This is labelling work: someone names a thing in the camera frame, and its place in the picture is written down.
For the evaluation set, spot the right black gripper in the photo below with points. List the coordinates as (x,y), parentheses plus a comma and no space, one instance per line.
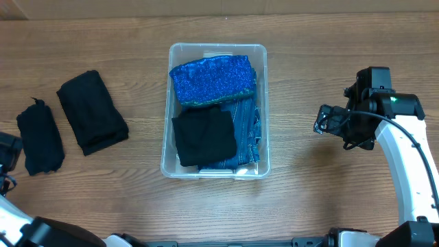
(339,114)

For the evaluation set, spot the blue denim jeans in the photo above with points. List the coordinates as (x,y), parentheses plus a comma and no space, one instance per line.
(247,126)

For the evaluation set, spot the clear plastic storage bin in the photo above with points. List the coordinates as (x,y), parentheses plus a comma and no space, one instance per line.
(180,53)

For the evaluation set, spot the square black cloth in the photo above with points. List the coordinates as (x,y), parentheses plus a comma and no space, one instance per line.
(204,136)

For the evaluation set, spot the sparkly blue cloth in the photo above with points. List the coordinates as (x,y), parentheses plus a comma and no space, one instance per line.
(213,80)

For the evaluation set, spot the long black cloth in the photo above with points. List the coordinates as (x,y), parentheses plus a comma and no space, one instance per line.
(89,108)

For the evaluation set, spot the small black cloth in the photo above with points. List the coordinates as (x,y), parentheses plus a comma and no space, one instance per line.
(41,139)

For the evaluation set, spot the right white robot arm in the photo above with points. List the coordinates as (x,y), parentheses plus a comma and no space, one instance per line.
(376,113)

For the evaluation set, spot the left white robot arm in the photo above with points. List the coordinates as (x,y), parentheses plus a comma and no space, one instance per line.
(19,229)

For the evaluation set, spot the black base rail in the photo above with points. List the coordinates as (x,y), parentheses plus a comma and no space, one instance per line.
(236,243)

